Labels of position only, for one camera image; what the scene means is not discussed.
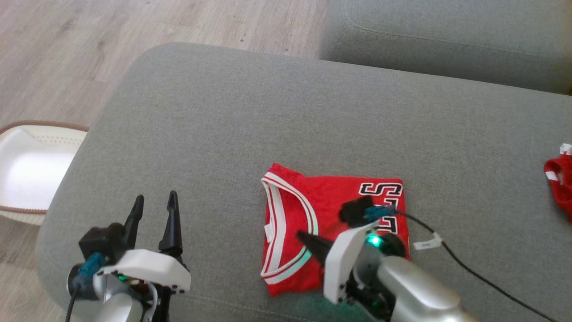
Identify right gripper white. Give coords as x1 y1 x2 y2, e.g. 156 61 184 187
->
296 223 408 305

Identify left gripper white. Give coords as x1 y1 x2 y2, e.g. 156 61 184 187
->
97 190 192 294

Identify red white basketball jersey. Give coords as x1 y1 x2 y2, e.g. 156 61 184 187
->
260 162 410 298

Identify red shorts white stripes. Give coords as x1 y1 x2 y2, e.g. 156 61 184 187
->
543 143 572 223

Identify white laundry basket brown rim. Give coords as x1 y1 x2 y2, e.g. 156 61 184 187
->
0 119 89 227

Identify grey sofa seat cushion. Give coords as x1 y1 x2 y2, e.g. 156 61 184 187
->
35 42 572 322

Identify grey sofa back cushion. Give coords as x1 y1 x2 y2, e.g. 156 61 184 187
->
319 0 572 95

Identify right blue cable plug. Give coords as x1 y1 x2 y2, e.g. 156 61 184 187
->
364 204 399 223

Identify blue cable plug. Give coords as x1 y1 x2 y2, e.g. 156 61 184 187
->
73 252 108 288
364 204 399 223

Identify left blue cable plug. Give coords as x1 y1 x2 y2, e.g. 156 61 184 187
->
73 252 108 288

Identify white right cable tag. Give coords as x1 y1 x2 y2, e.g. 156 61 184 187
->
413 234 443 251

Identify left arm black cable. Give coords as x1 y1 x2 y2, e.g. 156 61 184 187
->
64 285 80 322

